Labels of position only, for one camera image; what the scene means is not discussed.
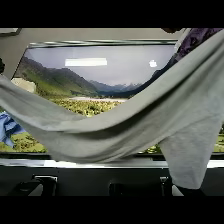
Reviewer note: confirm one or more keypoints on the purple garment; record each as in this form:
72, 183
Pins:
196, 40

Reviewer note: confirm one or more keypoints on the silver frame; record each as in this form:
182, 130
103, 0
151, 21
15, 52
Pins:
100, 163

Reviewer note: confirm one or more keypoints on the blue garment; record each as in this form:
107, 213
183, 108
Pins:
8, 128

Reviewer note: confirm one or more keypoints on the grey garment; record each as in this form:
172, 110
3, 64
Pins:
140, 126

